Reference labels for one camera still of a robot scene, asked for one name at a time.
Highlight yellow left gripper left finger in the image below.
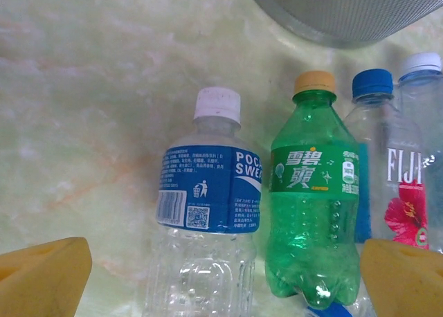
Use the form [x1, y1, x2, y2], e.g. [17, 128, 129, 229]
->
[0, 237, 93, 317]

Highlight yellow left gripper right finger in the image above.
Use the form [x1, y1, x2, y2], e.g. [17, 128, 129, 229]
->
[361, 239, 443, 317]

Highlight clear bottle blue cap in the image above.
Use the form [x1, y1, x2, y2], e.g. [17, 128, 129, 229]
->
[304, 301, 354, 317]

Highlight green Sprite plastic bottle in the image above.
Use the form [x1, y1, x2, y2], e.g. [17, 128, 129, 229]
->
[264, 70, 363, 311]

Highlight Fiji water bottle blue cap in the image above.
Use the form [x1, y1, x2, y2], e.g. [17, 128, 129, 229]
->
[341, 69, 432, 251]

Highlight clear bottle small white cap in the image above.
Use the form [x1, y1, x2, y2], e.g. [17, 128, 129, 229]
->
[396, 52, 443, 255]

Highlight Pocari Sweat plastic bottle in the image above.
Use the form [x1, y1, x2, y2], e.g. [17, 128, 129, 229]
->
[141, 87, 264, 317]

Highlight green trash bin with bottles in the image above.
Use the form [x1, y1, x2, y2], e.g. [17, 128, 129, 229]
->
[242, 0, 443, 50]

